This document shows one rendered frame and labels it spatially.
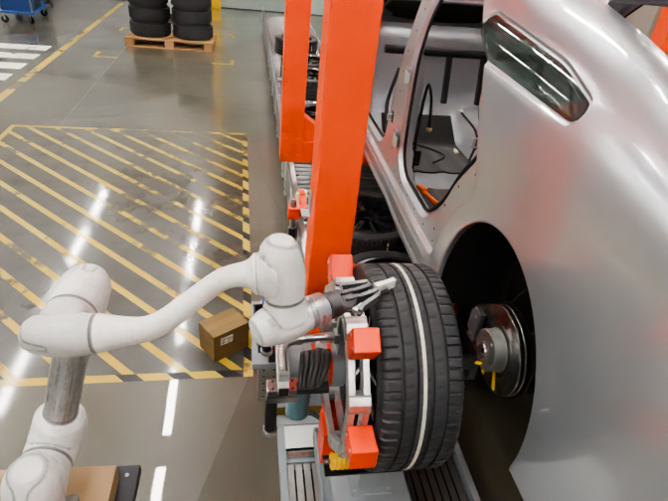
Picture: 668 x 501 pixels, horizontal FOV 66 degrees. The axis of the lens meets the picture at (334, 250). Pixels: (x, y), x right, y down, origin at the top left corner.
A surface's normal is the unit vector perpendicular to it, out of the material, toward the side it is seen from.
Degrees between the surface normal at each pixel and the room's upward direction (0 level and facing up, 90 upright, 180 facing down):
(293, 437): 0
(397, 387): 56
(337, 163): 90
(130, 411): 0
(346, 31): 90
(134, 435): 0
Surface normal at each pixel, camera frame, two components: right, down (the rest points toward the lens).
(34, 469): 0.15, -0.78
